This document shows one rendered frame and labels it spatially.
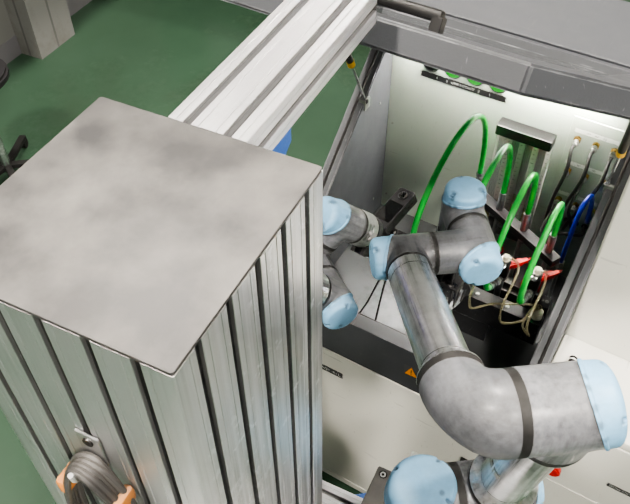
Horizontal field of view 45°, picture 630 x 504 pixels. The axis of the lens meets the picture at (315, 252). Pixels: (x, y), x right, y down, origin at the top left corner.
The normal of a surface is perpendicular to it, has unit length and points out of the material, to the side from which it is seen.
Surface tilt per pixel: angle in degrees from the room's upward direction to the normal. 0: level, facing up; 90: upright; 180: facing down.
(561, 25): 0
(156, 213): 0
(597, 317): 76
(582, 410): 36
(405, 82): 90
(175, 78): 0
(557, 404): 26
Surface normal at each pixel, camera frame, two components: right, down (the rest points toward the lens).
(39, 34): 0.90, 0.32
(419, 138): -0.52, 0.63
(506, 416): -0.14, -0.18
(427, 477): -0.14, -0.66
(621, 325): -0.50, 0.45
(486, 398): -0.34, -0.47
